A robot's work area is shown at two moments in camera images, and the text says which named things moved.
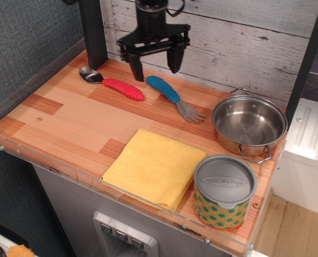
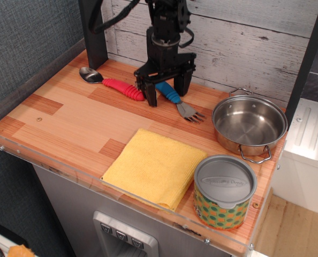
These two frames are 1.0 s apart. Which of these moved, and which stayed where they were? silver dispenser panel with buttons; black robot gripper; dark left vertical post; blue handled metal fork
Moved: black robot gripper
Stayed: silver dispenser panel with buttons; dark left vertical post; blue handled metal fork
